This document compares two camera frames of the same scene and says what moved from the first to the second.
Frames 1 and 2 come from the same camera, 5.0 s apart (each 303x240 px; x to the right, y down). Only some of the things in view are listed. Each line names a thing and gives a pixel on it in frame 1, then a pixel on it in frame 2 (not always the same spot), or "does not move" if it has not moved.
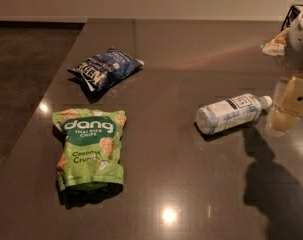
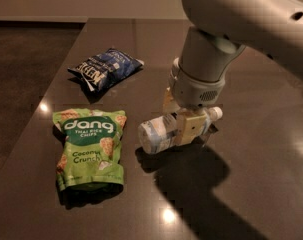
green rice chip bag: x=90 y=146 does not move
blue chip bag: x=106 y=69 does not move
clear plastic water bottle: x=238 y=110 -> x=162 y=132
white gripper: x=300 y=45 -> x=193 y=91
